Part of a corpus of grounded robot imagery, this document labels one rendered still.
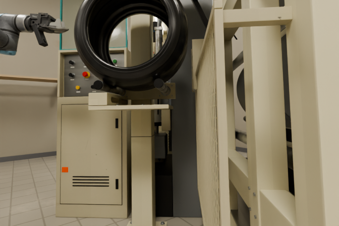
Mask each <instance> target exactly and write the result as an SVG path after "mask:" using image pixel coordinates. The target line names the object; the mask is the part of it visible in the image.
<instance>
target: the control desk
mask: <svg viewBox="0 0 339 226"><path fill-rule="evenodd" d="M109 53H110V57H111V59H112V61H113V63H114V65H115V66H117V67H130V66H131V52H130V51H129V50H128V49H127V48H126V47H121V48H109ZM97 80H99V81H101V80H100V79H98V78H97V77H95V76H94V75H93V74H92V73H91V72H90V71H89V70H88V69H87V67H86V66H85V65H84V63H83V62H82V60H81V58H80V56H79V54H78V52H77V50H76V49H73V50H58V107H57V141H56V206H55V216H56V217H95V218H128V216H129V214H130V212H131V211H132V155H131V110H88V106H89V105H88V104H89V93H105V92H104V91H100V90H96V89H95V88H94V87H93V84H94V82H95V81H97ZM62 167H68V173H62Z"/></svg>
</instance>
